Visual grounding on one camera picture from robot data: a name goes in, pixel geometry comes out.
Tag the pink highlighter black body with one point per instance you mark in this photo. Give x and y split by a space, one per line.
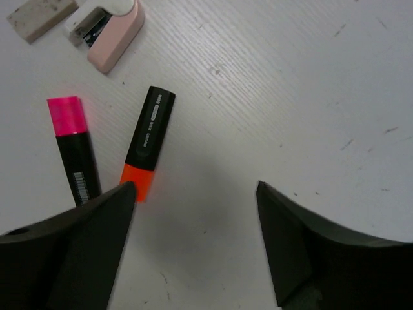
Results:
75 147

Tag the white eraser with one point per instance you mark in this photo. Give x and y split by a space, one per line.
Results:
36 17

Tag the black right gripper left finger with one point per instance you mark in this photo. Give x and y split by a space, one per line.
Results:
68 261

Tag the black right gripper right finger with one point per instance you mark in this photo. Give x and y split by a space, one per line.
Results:
316 263

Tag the orange highlighter black body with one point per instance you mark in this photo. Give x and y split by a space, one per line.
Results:
147 140

